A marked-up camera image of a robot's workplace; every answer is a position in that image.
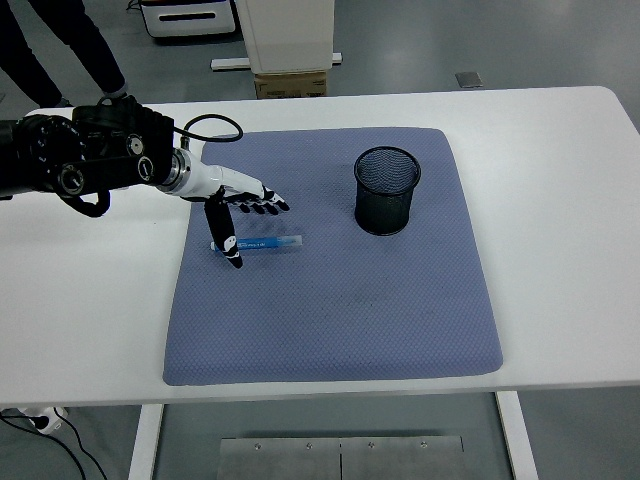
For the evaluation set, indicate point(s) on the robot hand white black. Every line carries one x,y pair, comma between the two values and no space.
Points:
220,177

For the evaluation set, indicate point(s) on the blue marker with clear cap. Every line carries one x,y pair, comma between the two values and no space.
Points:
272,243

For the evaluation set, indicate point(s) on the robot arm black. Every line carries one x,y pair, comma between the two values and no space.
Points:
100,145

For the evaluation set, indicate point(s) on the black mesh pen holder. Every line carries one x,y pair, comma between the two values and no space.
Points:
385,210

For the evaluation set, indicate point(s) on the brown cardboard box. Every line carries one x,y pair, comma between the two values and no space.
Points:
290,85

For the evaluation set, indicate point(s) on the white cabinet with dark slot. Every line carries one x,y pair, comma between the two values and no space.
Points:
187,27

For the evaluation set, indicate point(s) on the blue-grey quilted mat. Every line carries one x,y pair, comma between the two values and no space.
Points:
325,310

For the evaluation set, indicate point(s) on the person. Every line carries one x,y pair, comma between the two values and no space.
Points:
75,40

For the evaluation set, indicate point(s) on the grey metal floor socket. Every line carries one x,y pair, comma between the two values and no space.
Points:
468,80

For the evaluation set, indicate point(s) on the white table leg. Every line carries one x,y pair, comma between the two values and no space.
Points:
517,440
145,445

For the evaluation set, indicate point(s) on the grey metal plate with screws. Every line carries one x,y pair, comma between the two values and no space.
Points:
300,460

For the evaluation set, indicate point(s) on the white power strip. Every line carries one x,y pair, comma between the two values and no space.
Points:
47,422

